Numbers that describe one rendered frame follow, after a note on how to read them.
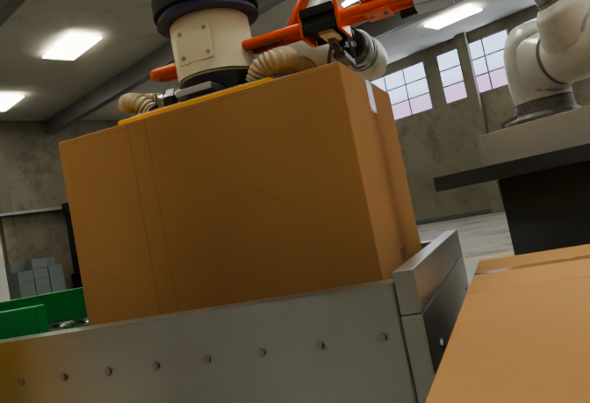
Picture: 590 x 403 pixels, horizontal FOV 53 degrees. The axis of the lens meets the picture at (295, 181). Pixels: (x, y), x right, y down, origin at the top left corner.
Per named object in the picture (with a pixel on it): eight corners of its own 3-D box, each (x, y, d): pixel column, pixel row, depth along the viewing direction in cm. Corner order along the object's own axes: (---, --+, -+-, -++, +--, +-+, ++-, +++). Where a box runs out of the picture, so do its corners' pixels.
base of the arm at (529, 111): (515, 131, 182) (511, 113, 183) (592, 111, 168) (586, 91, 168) (491, 133, 169) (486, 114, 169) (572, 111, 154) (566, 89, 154)
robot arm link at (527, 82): (547, 103, 177) (528, 32, 179) (593, 86, 160) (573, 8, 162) (501, 111, 172) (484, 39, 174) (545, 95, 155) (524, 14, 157)
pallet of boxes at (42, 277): (55, 299, 1540) (48, 257, 1548) (68, 298, 1489) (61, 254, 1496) (11, 309, 1460) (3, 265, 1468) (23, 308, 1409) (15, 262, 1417)
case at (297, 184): (90, 341, 117) (57, 142, 119) (195, 302, 154) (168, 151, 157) (387, 300, 96) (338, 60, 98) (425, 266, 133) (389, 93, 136)
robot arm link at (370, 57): (381, 66, 141) (376, 61, 136) (344, 75, 144) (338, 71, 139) (374, 29, 142) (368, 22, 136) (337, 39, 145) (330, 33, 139)
